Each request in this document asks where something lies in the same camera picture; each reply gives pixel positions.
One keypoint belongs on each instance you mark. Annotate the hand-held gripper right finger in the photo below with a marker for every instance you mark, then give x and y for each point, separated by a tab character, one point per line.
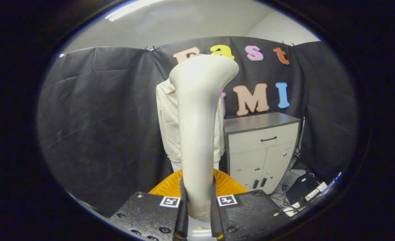
251	214

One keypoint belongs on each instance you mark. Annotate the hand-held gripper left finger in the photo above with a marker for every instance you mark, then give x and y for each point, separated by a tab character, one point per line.
143	212

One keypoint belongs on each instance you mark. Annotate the cream button-up shirt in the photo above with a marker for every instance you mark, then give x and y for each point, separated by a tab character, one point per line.
167	127

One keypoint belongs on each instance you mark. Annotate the white garment steamer head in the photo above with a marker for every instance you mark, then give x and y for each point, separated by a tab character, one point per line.
197	134

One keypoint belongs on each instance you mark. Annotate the grey and white cabinet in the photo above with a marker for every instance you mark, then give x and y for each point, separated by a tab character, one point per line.
251	160

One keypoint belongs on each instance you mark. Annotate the black box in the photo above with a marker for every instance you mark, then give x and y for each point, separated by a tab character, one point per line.
301	189

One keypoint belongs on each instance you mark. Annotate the white power strip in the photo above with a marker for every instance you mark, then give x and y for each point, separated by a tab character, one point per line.
317	190

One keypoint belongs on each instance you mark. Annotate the ceiling light panel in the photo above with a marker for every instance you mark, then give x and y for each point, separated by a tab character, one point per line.
127	10

